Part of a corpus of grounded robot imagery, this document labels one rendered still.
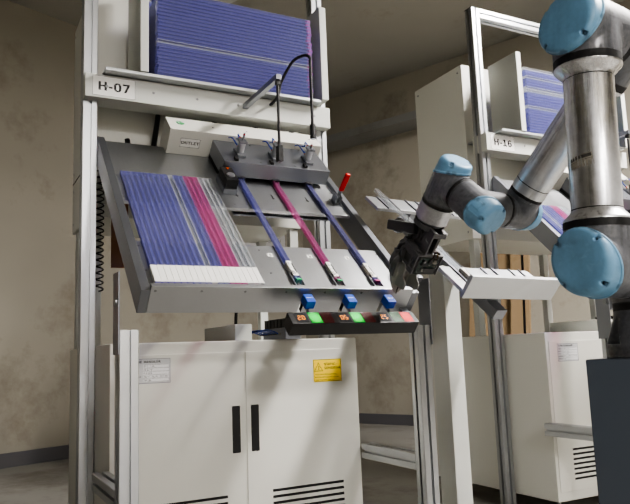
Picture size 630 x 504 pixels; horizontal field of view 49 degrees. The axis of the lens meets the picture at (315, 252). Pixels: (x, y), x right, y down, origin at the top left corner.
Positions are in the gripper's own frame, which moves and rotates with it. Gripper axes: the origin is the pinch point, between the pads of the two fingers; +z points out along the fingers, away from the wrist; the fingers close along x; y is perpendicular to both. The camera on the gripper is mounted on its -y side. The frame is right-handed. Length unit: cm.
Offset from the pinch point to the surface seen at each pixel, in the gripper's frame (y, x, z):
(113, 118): -90, -53, 5
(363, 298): -2.2, -5.8, 5.7
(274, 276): -9.5, -27.2, 4.9
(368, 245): -26.8, 7.8, 6.2
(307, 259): -17.1, -15.5, 4.9
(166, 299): -2, -54, 6
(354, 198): -335, 203, 159
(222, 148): -64, -27, -1
